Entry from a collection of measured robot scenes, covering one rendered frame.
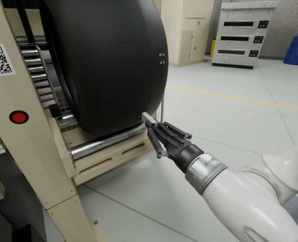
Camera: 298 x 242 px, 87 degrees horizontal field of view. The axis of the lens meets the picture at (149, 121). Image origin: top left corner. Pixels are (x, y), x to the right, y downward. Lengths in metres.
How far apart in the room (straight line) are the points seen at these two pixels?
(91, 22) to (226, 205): 0.46
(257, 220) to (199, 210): 1.19
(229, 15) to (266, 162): 5.86
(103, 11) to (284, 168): 0.54
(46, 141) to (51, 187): 0.22
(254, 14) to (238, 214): 6.04
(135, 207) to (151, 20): 1.33
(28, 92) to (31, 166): 0.27
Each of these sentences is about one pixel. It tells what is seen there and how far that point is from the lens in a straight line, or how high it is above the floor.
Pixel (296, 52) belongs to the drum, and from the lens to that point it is 7.99.
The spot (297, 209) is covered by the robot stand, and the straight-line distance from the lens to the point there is 0.96.
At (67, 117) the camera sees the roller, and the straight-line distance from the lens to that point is 0.86.
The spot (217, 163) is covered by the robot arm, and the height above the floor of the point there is 1.04.
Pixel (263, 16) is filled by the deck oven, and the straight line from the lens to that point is 6.26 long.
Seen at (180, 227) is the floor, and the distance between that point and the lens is 1.44.
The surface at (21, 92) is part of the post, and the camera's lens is 0.58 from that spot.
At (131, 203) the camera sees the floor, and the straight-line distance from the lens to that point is 1.51.
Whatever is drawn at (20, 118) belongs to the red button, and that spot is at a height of 1.06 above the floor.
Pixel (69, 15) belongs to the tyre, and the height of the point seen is 1.31.
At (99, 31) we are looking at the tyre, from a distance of 0.41.
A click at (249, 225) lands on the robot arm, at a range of 0.36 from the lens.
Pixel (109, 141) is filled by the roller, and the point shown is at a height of 0.91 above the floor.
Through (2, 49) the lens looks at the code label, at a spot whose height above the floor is 1.24.
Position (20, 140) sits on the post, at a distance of 0.65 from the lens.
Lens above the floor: 1.30
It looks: 32 degrees down
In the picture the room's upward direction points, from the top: straight up
